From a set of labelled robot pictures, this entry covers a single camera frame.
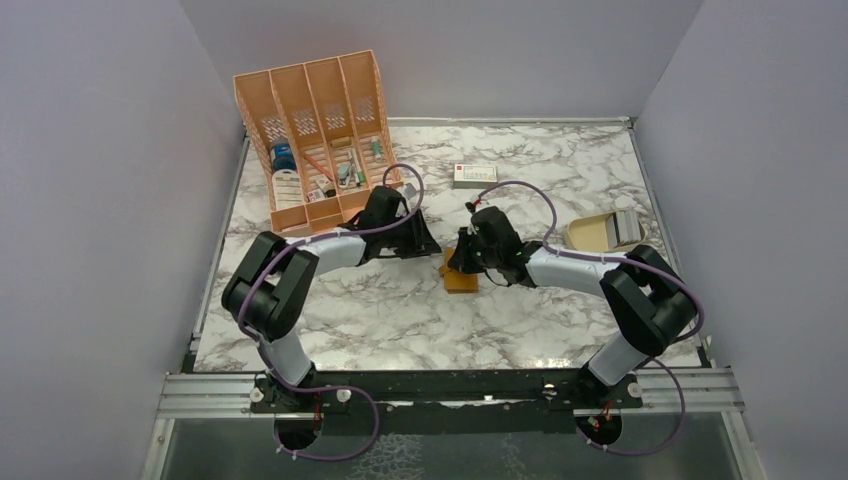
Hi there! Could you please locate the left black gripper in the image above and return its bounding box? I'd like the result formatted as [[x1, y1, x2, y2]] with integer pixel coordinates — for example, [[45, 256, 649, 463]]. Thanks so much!
[[380, 209, 441, 259]]

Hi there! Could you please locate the yellow leather card holder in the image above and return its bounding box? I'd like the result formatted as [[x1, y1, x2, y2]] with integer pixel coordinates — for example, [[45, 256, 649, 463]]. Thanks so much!
[[439, 247, 479, 294]]

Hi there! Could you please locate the stack of grey cards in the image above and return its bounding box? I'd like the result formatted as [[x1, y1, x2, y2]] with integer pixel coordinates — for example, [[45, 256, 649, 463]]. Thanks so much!
[[604, 210, 645, 249]]

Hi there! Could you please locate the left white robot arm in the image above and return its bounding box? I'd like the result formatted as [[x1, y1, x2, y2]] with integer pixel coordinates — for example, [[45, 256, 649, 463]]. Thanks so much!
[[221, 186, 441, 411]]

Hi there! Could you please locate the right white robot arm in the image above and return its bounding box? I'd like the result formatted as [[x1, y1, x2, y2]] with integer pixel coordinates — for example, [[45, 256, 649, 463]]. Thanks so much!
[[448, 207, 698, 407]]

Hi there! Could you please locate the white small card box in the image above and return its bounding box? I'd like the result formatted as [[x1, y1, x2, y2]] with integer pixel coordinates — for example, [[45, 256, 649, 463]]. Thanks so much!
[[452, 163, 499, 189]]

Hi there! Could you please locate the metal binder clip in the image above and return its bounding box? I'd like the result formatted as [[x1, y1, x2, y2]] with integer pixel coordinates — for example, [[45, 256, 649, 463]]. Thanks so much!
[[337, 161, 355, 188]]

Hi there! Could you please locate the beige oval tray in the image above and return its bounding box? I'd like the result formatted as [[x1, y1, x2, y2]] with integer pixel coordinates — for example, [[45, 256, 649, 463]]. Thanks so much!
[[565, 210, 646, 253]]

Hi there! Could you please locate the green white marker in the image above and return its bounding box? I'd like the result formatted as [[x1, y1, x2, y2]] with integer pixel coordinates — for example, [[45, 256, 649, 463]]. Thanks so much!
[[371, 136, 384, 163]]

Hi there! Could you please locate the small brown eraser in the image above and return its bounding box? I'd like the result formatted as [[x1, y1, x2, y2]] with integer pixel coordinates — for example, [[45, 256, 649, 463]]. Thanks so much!
[[330, 136, 352, 148]]

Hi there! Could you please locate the red pencil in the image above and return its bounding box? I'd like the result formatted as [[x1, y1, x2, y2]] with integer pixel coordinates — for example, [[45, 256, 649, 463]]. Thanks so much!
[[303, 153, 335, 183]]

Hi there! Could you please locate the white label sheet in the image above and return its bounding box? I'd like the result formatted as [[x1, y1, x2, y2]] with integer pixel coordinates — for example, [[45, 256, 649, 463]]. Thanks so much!
[[271, 169, 303, 211]]

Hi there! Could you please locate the peach plastic desk organizer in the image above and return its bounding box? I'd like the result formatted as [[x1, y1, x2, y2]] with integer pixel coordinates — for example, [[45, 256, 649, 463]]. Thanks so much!
[[233, 50, 403, 235]]

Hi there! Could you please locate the blue tape roll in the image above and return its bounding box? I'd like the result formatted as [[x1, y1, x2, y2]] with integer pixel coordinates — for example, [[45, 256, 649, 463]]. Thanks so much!
[[269, 141, 298, 172]]

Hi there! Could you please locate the black mounting base bar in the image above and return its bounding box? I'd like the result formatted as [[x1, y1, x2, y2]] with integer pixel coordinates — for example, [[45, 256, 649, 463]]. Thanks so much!
[[249, 368, 643, 437]]

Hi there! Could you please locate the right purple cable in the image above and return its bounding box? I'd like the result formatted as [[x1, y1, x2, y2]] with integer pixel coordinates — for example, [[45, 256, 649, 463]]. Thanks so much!
[[467, 180, 706, 366]]

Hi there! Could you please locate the purple cable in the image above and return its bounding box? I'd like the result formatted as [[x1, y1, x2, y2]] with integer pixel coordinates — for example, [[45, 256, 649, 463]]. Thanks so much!
[[467, 180, 706, 366], [236, 163, 427, 392]]

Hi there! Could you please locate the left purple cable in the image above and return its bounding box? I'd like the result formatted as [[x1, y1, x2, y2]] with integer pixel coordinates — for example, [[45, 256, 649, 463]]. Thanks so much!
[[236, 163, 427, 392]]

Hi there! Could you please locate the aluminium frame rail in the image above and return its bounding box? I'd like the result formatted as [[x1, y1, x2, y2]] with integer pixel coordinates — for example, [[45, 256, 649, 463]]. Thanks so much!
[[156, 368, 746, 420]]

